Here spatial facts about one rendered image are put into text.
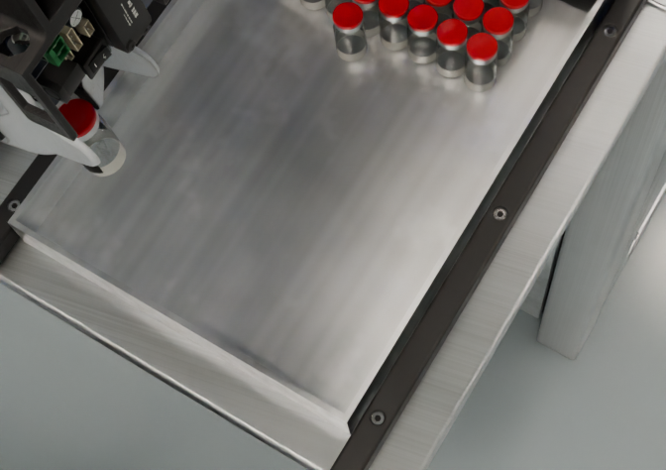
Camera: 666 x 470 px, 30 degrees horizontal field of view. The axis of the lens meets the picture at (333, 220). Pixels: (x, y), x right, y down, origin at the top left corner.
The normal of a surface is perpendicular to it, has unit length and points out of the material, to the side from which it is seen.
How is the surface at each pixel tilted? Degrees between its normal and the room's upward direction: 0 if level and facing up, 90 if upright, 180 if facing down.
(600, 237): 90
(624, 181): 90
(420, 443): 0
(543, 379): 0
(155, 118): 0
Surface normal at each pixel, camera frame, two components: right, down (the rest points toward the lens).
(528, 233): -0.08, -0.37
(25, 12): -0.49, 0.83
